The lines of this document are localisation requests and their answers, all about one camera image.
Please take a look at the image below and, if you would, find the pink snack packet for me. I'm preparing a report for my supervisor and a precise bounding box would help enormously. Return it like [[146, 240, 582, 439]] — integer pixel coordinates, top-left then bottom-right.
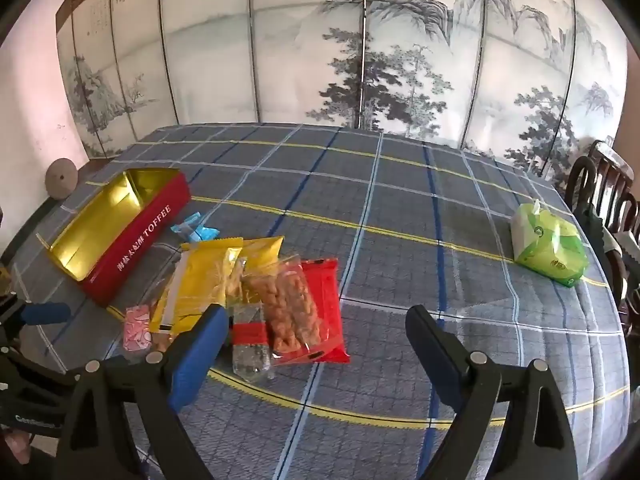
[[122, 305, 156, 361]]

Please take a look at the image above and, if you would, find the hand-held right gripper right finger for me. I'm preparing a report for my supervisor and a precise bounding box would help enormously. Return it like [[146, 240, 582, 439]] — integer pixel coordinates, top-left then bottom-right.
[[405, 305, 576, 480]]

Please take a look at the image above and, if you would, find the round grey disc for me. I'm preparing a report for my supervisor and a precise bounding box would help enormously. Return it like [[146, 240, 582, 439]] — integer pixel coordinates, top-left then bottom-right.
[[44, 158, 76, 198]]

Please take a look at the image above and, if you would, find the large glossy yellow snack packet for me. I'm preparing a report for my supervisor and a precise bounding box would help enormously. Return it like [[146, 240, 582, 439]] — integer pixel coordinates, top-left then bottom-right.
[[149, 242, 244, 336]]

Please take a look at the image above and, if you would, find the small clear packet red label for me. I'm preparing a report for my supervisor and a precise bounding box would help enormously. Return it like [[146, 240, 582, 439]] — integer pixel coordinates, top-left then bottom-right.
[[231, 302, 275, 383]]

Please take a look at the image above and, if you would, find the green tissue pack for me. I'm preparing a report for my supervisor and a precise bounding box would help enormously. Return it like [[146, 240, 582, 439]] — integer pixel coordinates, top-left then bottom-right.
[[510, 199, 590, 288]]

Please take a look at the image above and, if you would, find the yellow packet with line drawing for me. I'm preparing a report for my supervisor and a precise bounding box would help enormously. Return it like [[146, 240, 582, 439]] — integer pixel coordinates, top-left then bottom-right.
[[227, 236, 285, 306]]

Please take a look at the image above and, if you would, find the red tin box gold inside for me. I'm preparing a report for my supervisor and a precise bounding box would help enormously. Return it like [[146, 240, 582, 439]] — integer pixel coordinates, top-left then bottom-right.
[[46, 167, 192, 308]]

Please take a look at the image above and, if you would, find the clear packet of twisted dough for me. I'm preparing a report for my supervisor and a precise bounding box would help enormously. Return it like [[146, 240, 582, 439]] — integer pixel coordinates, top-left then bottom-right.
[[242, 255, 331, 358]]

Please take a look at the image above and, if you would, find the painted landscape folding screen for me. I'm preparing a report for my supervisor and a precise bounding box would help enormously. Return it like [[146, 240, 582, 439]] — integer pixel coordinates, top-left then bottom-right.
[[55, 0, 628, 176]]

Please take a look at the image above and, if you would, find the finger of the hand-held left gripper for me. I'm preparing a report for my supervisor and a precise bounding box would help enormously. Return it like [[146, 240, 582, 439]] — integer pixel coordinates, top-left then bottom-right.
[[0, 297, 72, 346]]

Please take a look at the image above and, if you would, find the dark wooden chair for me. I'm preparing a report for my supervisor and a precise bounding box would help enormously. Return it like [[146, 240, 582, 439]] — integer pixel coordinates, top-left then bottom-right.
[[565, 140, 635, 221], [600, 192, 640, 321]]

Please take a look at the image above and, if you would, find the blue candy wrapper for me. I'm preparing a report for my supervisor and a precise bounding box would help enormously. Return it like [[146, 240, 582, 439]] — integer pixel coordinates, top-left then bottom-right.
[[170, 212, 221, 241]]

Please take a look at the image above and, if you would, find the red snack packet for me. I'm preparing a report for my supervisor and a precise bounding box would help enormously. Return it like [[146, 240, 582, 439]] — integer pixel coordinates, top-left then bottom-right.
[[272, 257, 351, 365]]

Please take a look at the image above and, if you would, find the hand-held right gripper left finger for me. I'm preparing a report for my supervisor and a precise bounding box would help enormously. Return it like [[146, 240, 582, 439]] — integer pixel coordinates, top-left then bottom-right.
[[60, 304, 231, 480]]

